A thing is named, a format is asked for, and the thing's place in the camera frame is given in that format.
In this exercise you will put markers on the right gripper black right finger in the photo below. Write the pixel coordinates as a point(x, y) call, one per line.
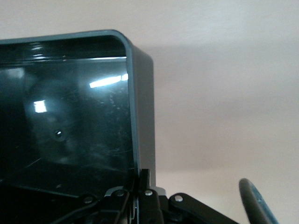
point(149, 200)

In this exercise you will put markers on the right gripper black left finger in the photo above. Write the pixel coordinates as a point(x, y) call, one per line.
point(116, 196)

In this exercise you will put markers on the black plastic box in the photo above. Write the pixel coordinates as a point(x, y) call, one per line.
point(70, 116)

